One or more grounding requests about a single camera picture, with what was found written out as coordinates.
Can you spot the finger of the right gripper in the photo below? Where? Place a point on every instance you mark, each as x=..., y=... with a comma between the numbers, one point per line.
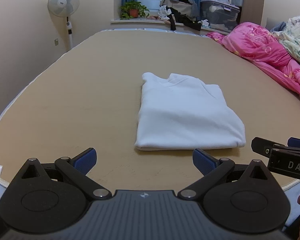
x=263, y=146
x=293, y=142

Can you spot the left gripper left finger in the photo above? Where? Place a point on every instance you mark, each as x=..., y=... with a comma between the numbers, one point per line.
x=52, y=196

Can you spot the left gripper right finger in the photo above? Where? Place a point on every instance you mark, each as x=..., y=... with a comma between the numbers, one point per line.
x=243, y=198

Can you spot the white shirt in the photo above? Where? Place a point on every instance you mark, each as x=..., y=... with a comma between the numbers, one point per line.
x=183, y=113

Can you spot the pile of dark clothes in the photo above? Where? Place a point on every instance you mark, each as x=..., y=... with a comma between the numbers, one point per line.
x=185, y=12

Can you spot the blue striped bed sheet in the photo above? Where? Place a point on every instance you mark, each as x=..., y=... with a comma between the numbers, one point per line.
x=292, y=192

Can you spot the pink floral quilt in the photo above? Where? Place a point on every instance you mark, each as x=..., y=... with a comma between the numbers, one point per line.
x=256, y=44

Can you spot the light green floral blanket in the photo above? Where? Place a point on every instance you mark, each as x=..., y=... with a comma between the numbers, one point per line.
x=288, y=34

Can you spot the clear plastic storage bin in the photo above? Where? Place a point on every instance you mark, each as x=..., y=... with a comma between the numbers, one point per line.
x=220, y=14

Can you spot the potted green plant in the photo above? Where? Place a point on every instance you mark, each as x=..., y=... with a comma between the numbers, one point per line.
x=132, y=10

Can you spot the white standing fan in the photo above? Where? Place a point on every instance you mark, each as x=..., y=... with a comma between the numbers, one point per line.
x=64, y=9

